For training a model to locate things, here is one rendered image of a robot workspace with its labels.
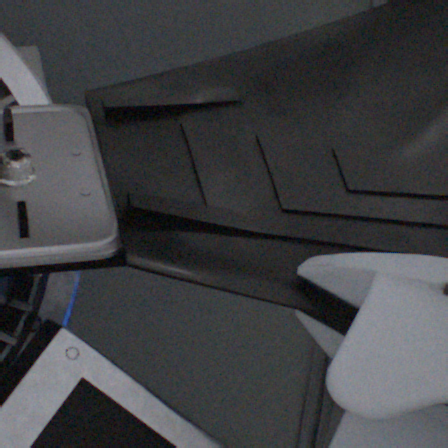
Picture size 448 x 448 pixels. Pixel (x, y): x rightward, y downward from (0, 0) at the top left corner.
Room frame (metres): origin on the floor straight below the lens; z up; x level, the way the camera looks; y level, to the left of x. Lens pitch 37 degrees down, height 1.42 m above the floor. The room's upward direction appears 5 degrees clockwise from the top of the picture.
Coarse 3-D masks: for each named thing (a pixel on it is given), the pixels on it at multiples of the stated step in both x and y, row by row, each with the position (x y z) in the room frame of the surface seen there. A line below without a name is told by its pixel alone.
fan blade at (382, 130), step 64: (192, 64) 0.40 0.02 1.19; (256, 64) 0.40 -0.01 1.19; (320, 64) 0.40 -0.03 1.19; (384, 64) 0.40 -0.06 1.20; (128, 128) 0.35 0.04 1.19; (192, 128) 0.35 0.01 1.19; (256, 128) 0.35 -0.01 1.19; (320, 128) 0.36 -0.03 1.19; (384, 128) 0.36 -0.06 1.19; (128, 192) 0.31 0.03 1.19; (192, 192) 0.32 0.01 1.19; (256, 192) 0.32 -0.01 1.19; (320, 192) 0.32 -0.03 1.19; (384, 192) 0.33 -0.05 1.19; (128, 256) 0.28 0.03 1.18; (192, 256) 0.29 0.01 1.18; (256, 256) 0.29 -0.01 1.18
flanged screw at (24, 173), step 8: (8, 152) 0.32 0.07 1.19; (16, 152) 0.33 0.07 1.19; (24, 152) 0.32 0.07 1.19; (0, 160) 0.32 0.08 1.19; (8, 160) 0.32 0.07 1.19; (16, 160) 0.32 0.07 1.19; (24, 160) 0.32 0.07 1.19; (0, 168) 0.32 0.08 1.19; (8, 168) 0.32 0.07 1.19; (16, 168) 0.32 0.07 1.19; (24, 168) 0.32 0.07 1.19; (32, 168) 0.32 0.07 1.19; (0, 176) 0.32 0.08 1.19; (8, 176) 0.32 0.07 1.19; (16, 176) 0.32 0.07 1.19; (24, 176) 0.32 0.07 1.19; (32, 176) 0.32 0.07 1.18; (8, 184) 0.32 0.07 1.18; (16, 184) 0.32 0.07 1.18; (24, 184) 0.32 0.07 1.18
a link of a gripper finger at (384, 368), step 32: (320, 256) 0.28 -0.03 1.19; (352, 256) 0.28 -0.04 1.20; (384, 256) 0.27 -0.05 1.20; (416, 256) 0.27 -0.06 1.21; (320, 288) 0.28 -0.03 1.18; (352, 288) 0.27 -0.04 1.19; (384, 288) 0.26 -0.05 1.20; (416, 288) 0.26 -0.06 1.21; (384, 320) 0.25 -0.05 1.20; (416, 320) 0.25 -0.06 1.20; (352, 352) 0.23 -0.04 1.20; (384, 352) 0.24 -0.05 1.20; (416, 352) 0.24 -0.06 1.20; (352, 384) 0.22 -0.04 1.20; (384, 384) 0.22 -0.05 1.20; (416, 384) 0.22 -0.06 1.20; (384, 416) 0.21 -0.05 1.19
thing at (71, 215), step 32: (0, 128) 0.35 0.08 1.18; (32, 128) 0.35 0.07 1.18; (64, 128) 0.35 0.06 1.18; (32, 160) 0.33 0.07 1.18; (64, 160) 0.33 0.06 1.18; (96, 160) 0.34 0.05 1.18; (0, 192) 0.31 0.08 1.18; (32, 192) 0.31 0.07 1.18; (64, 192) 0.32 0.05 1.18; (96, 192) 0.32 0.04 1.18; (0, 224) 0.30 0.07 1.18; (32, 224) 0.30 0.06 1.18; (64, 224) 0.30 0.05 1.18; (96, 224) 0.30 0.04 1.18; (0, 256) 0.28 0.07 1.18; (32, 256) 0.28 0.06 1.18; (64, 256) 0.28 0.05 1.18; (96, 256) 0.28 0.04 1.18
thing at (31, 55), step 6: (18, 48) 0.97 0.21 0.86; (24, 48) 0.98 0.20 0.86; (30, 48) 0.98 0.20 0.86; (36, 48) 0.98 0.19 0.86; (24, 54) 0.96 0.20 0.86; (30, 54) 0.96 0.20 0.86; (36, 54) 0.97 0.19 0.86; (30, 60) 0.95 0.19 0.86; (36, 60) 0.95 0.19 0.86; (36, 66) 0.94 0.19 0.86; (36, 72) 0.93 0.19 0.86; (42, 72) 0.93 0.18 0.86; (42, 78) 0.92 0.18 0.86; (42, 84) 0.91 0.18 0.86
